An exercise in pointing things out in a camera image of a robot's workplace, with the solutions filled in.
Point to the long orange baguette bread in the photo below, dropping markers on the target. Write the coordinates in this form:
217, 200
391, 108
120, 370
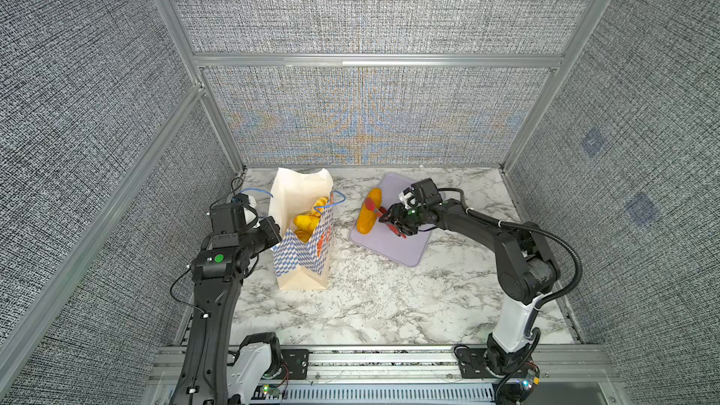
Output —
368, 214

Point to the blue checkered paper bag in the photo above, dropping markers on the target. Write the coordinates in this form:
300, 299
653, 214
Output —
304, 207

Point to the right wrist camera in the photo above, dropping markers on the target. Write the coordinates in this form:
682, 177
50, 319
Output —
424, 193

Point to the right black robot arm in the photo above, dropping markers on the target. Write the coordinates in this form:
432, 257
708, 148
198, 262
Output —
525, 269

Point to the ridged yellow spiral bread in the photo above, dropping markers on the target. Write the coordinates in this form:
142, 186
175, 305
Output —
303, 236

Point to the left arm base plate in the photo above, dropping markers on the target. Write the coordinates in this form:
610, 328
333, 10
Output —
294, 365

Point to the red kitchen tongs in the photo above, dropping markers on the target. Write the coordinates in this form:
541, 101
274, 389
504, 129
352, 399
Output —
379, 212

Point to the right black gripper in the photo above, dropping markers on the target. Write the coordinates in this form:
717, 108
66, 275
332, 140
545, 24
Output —
396, 217

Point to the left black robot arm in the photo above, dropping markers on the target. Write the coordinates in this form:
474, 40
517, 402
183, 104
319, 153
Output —
218, 273

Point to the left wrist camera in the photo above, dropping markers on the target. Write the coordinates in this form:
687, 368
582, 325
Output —
236, 215

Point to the aluminium front rail frame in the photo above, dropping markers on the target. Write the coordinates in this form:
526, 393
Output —
420, 374

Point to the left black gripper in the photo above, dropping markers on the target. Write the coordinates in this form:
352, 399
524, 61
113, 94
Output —
271, 229

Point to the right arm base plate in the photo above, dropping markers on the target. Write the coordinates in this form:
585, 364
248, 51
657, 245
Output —
472, 363

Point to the small yellow croissant bread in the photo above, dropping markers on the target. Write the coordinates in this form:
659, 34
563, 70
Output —
319, 206

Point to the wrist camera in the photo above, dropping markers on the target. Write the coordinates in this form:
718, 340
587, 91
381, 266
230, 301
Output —
236, 215
424, 193

